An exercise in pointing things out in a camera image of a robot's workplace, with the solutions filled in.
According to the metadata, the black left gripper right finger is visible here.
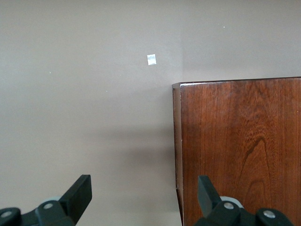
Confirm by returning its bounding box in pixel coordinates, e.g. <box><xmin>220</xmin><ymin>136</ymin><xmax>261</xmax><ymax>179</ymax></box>
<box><xmin>192</xmin><ymin>175</ymin><xmax>294</xmax><ymax>226</ymax></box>

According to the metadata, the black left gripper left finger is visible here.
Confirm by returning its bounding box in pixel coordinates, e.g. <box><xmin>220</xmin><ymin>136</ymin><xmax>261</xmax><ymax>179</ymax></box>
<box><xmin>0</xmin><ymin>174</ymin><xmax>93</xmax><ymax>226</ymax></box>

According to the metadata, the dark brown wooden cabinet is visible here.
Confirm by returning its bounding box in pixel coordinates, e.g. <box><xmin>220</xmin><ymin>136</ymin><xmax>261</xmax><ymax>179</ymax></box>
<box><xmin>172</xmin><ymin>77</ymin><xmax>301</xmax><ymax>226</ymax></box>

